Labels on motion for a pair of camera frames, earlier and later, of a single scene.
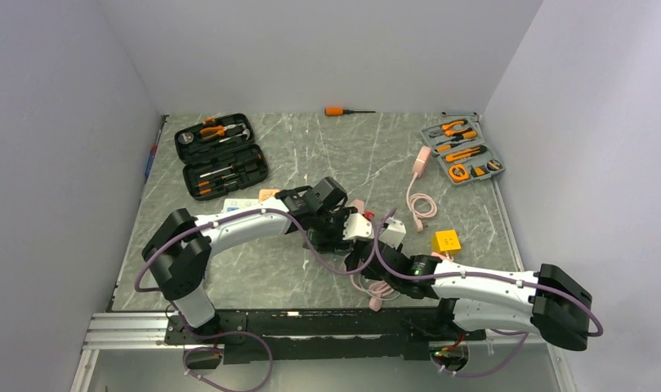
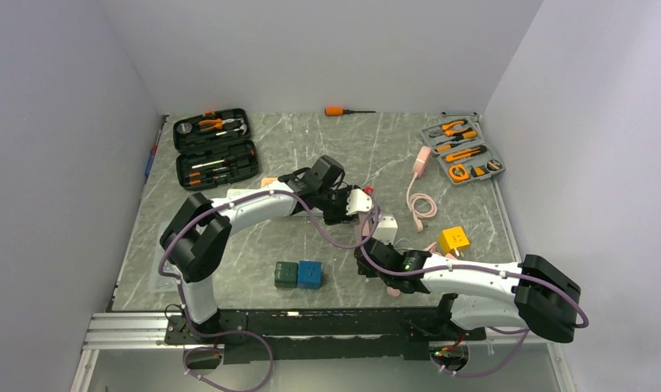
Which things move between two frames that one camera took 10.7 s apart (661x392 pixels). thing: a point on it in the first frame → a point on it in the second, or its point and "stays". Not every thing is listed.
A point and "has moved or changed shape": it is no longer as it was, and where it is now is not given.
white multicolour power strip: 231,205 has moved or changed shape
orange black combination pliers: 448,131 stays
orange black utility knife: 466,153 stays
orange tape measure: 458,172 stays
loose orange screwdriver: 340,111 stays
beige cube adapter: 265,193 has moved or changed shape
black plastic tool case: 221,155 has moved or changed shape
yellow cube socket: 446,242 has moved or changed shape
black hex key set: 479,171 stays
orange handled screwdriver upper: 465,135 stays
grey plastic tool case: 462,155 stays
